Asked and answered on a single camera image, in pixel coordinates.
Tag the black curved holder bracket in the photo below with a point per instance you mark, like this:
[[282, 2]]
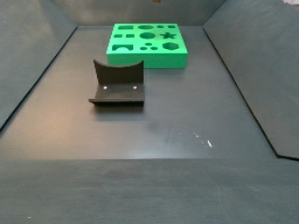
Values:
[[120, 84]]

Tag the green shape sorter block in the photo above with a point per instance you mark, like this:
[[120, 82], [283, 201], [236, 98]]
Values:
[[154, 43]]

